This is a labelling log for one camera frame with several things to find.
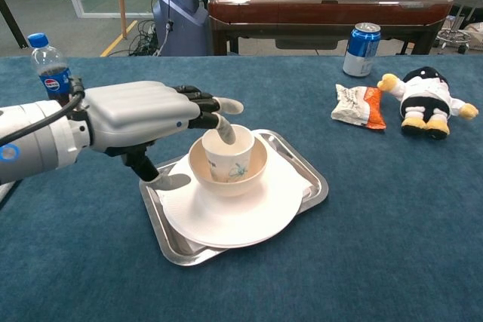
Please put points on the blue white soda can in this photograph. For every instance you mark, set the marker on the blue white soda can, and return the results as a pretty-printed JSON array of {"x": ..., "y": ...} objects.
[{"x": 360, "y": 54}]

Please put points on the white paper cup blue flower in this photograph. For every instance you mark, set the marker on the white paper cup blue flower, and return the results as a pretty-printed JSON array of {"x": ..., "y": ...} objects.
[{"x": 226, "y": 160}]

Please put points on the black white penguin plush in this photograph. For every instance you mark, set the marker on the black white penguin plush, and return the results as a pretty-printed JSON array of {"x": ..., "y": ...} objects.
[{"x": 426, "y": 97}]

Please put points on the steel rectangular tray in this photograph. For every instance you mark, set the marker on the steel rectangular tray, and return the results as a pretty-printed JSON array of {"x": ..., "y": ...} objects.
[{"x": 181, "y": 255}]

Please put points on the Pepsi cola bottle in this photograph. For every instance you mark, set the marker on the Pepsi cola bottle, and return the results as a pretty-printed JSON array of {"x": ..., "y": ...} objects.
[{"x": 47, "y": 58}]

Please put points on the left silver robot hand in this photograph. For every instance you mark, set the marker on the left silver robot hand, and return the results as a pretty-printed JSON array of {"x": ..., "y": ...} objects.
[{"x": 132, "y": 111}]

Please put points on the dark table leg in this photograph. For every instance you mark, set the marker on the dark table leg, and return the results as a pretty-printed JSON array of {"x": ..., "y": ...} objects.
[{"x": 9, "y": 20}]

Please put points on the white round plate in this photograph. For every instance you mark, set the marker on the white round plate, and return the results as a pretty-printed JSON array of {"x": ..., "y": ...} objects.
[{"x": 226, "y": 222}]

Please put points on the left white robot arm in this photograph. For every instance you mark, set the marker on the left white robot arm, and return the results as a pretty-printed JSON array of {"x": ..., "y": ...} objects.
[{"x": 37, "y": 139}]

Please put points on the blue machine base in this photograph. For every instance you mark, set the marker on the blue machine base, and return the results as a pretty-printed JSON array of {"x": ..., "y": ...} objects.
[{"x": 181, "y": 16}]

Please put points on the brown mahjong table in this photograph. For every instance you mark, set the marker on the brown mahjong table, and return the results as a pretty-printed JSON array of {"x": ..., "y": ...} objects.
[{"x": 328, "y": 9}]

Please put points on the beige bowl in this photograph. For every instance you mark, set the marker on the beige bowl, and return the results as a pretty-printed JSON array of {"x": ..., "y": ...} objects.
[{"x": 234, "y": 188}]

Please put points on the white orange snack packet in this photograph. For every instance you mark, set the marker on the white orange snack packet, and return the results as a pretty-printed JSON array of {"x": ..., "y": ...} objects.
[{"x": 352, "y": 105}]

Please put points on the blue table cloth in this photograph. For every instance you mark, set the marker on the blue table cloth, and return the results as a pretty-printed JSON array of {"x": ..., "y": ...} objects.
[{"x": 377, "y": 224}]

